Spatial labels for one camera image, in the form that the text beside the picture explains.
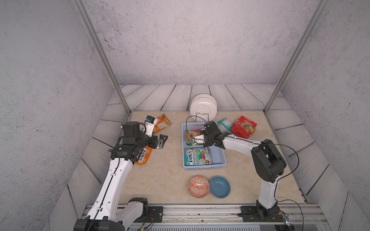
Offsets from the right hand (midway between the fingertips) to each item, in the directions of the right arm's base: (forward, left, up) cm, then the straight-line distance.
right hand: (201, 133), depth 95 cm
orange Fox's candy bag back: (+15, +29, -6) cm, 33 cm away
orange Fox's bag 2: (-13, +38, -7) cm, 40 cm away
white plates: (+17, -2, +6) cm, 19 cm away
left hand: (-13, +22, +17) cm, 30 cm away
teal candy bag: (+13, -18, -8) cm, 24 cm away
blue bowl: (-31, -10, -9) cm, 34 cm away
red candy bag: (+9, -30, -5) cm, 32 cm away
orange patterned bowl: (-31, +2, -8) cm, 32 cm away
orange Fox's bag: (+4, +6, -5) cm, 9 cm away
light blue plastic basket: (-10, -11, -9) cm, 17 cm away
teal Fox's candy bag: (-14, +3, -4) cm, 15 cm away
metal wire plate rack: (+15, +3, +1) cm, 16 cm away
